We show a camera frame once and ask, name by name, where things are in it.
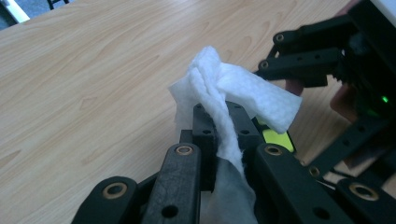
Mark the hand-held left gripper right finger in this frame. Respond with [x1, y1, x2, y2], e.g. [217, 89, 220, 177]
[225, 102, 265, 162]

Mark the multicoloured puzzle cube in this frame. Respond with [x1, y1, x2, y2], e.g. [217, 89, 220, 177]
[253, 116, 296, 154]

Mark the white wet wipe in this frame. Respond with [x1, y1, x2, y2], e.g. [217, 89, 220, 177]
[168, 46, 303, 224]

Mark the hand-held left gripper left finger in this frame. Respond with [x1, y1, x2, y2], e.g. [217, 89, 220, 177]
[180, 104, 219, 192]

